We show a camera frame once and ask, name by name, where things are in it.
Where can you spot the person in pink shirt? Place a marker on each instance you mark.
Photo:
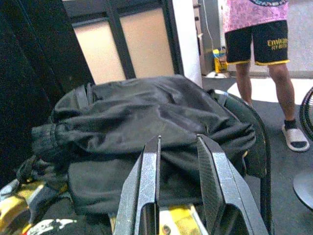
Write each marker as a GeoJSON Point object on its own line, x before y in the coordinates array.
{"type": "Point", "coordinates": [256, 14]}

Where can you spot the black framed frosted door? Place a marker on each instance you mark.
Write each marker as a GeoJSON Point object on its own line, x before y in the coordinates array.
{"type": "Point", "coordinates": [146, 41]}

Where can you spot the black standing fan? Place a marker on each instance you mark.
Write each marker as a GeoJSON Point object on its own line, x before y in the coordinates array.
{"type": "Point", "coordinates": [306, 115]}

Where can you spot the yellow black printed garment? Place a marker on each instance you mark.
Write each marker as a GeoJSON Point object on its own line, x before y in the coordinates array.
{"type": "Point", "coordinates": [14, 205]}

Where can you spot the yellow bag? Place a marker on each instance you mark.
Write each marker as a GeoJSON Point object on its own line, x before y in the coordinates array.
{"type": "Point", "coordinates": [218, 61]}

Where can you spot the grey slipper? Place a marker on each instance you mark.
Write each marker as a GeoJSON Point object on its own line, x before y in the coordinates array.
{"type": "Point", "coordinates": [293, 137]}

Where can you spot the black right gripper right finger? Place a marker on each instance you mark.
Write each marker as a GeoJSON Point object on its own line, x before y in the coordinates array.
{"type": "Point", "coordinates": [220, 183]}

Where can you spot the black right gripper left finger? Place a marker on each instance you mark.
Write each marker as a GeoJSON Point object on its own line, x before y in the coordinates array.
{"type": "Point", "coordinates": [146, 176]}

